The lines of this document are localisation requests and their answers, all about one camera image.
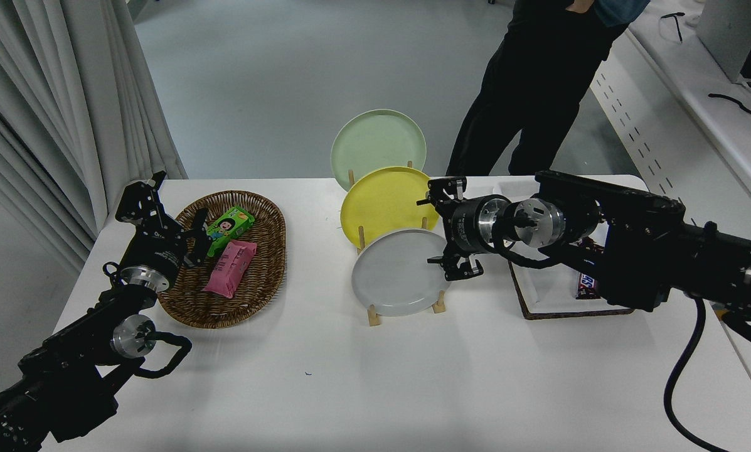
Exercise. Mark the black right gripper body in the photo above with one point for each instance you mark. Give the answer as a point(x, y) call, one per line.
point(463, 226)

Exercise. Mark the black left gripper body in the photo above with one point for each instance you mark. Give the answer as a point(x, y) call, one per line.
point(155, 254)

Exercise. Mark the grey plate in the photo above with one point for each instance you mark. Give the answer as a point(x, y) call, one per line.
point(394, 276)

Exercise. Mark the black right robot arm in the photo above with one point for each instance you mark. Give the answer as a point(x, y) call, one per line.
point(639, 245)

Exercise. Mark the person's forearm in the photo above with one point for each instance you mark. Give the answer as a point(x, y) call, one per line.
point(579, 5)

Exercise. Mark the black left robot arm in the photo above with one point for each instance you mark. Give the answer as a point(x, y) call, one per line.
point(68, 370)

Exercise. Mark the yellow plate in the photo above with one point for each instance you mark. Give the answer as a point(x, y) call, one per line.
point(384, 204)

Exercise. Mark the pale green plate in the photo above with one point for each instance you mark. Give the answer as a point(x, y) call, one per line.
point(375, 141)

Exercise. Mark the wooden plate rack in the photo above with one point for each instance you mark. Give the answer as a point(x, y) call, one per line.
point(373, 316)

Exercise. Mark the green snack pack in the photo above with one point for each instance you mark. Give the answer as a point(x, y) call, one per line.
point(228, 227)

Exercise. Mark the pink snack pack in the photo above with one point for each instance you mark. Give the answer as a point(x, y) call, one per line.
point(229, 269)

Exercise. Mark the brown wicker basket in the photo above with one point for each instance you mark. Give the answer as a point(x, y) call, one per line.
point(259, 282)

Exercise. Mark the white tray with cork rim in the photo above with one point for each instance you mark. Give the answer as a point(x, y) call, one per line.
point(551, 290)

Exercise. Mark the person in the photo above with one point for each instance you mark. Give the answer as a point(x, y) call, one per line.
point(532, 94)

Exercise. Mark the Snickers bar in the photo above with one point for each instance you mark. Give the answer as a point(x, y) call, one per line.
point(587, 287)

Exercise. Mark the white curtain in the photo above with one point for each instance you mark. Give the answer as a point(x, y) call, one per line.
point(68, 94)

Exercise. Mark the long white side table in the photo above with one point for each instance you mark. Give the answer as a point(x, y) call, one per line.
point(664, 125)

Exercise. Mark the black glasses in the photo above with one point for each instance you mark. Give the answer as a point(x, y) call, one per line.
point(677, 25)

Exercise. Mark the silver laptop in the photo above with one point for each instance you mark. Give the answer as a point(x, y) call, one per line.
point(723, 31)

